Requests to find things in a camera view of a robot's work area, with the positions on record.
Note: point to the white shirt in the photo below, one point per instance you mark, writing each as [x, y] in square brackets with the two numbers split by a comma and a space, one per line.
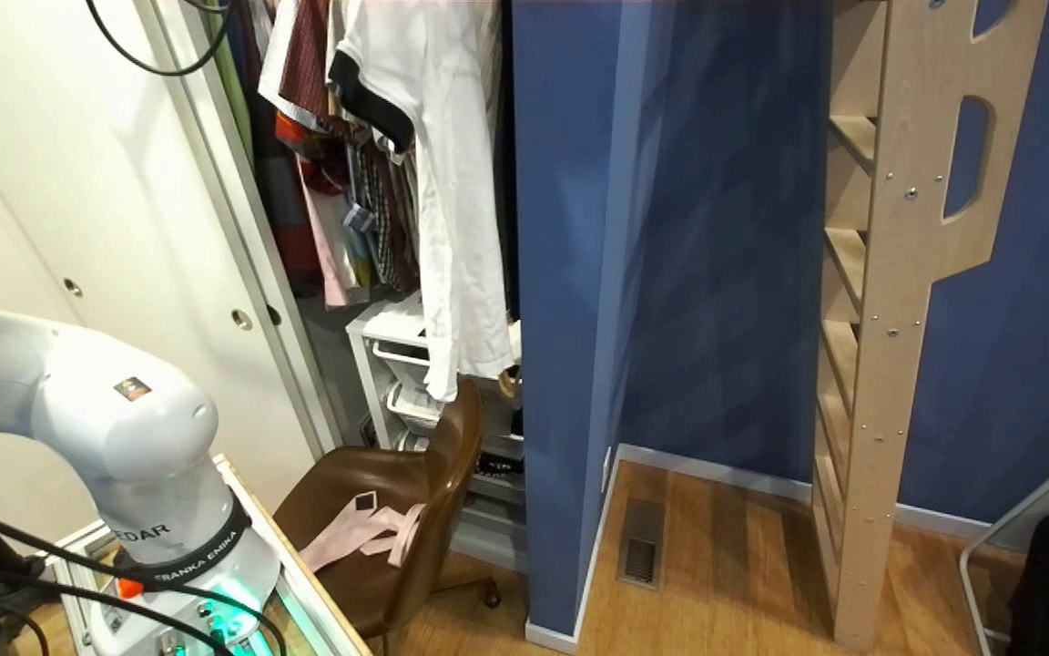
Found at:
[458, 185]

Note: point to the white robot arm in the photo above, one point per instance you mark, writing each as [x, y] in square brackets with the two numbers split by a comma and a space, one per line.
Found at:
[89, 413]

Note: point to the white drawer unit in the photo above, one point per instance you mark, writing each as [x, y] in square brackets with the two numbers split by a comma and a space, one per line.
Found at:
[384, 334]

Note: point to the brown moulded chair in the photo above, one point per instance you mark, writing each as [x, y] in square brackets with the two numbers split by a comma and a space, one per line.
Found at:
[455, 451]

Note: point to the dark patterned garment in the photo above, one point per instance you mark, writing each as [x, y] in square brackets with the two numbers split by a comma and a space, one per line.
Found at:
[384, 219]

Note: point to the pink hanging garment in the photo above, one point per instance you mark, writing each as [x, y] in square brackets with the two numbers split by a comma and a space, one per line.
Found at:
[332, 260]

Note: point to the metal floor vent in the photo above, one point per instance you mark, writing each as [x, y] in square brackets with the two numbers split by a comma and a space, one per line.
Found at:
[643, 545]

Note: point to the black hanging garment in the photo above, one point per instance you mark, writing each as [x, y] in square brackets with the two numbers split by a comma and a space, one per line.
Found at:
[375, 104]

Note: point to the pink necktie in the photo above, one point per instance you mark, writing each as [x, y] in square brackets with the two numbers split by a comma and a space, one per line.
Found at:
[347, 542]

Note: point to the dark red garment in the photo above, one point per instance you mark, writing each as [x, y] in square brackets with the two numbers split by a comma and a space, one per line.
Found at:
[307, 75]

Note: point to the light wooden ladder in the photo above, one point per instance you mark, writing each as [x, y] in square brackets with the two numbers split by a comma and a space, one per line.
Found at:
[891, 366]

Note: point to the white closet door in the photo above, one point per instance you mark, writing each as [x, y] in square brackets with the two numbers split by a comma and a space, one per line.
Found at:
[124, 185]

